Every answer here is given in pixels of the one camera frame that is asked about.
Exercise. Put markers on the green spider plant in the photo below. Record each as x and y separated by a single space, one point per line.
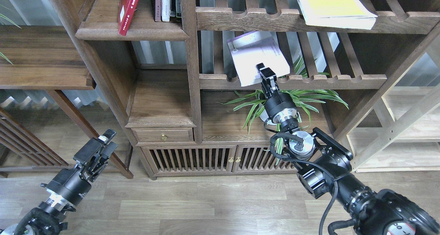
309 97

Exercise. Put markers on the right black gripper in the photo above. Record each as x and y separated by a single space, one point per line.
279 105

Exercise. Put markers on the yellow green book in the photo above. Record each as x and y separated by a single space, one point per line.
346 14

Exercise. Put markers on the white upright book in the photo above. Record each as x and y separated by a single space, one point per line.
166 10

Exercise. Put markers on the light wooden shelf rack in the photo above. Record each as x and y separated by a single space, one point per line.
392 128

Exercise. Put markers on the dark green upright book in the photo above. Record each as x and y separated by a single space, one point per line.
178 11

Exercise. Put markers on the dark brown upright book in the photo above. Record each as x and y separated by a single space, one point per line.
158 10

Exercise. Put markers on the white plant pot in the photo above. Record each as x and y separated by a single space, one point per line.
265 116

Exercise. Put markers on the green leaves at left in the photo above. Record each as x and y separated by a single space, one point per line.
7 21

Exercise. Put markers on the white purple book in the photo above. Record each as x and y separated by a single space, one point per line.
253 48

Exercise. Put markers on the red cover book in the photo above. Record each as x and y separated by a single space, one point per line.
125 13

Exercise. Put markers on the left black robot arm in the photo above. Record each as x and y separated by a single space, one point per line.
43 220

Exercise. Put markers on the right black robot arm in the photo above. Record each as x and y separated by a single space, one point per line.
324 166

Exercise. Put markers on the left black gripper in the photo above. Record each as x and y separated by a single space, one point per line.
70 186

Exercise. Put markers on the dark wooden bookshelf cabinet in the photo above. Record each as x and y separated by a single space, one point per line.
170 77

